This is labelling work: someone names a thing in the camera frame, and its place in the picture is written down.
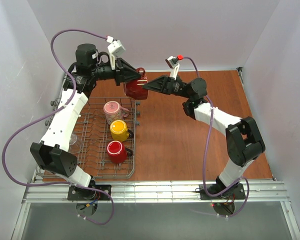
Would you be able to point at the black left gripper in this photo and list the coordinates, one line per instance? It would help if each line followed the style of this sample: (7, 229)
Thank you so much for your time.
(117, 73)

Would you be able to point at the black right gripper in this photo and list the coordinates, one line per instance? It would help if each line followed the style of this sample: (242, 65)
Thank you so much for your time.
(167, 85)

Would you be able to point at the dark red mug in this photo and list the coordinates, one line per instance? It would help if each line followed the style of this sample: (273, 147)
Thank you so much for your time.
(134, 89)

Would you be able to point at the clear glass cup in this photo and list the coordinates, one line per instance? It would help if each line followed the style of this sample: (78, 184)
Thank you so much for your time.
(75, 144)

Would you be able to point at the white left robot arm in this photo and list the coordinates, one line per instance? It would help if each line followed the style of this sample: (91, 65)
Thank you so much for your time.
(52, 152)

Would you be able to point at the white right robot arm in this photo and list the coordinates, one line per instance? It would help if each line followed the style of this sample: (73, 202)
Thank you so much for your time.
(243, 138)

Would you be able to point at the pink ghost pattern mug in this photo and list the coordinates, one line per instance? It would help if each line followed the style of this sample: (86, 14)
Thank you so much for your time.
(114, 111)

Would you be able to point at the yellow mug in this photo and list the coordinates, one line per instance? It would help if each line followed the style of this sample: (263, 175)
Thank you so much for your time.
(120, 131)

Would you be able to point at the bright red mug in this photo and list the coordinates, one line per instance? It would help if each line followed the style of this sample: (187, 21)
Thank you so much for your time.
(117, 152)

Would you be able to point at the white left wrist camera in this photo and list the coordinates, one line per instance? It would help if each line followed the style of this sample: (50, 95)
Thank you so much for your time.
(115, 50)

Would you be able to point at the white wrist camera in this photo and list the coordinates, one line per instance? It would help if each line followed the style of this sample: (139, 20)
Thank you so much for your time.
(115, 50)
(173, 63)

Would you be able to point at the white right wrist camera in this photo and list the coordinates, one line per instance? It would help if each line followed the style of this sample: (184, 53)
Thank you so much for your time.
(173, 63)

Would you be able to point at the grey wire dish rack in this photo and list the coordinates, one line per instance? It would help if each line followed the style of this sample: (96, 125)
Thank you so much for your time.
(94, 132)

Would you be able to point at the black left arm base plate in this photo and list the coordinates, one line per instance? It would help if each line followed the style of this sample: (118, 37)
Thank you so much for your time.
(79, 194)

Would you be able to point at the aluminium frame rail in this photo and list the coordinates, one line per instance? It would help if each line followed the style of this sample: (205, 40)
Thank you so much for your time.
(260, 190)

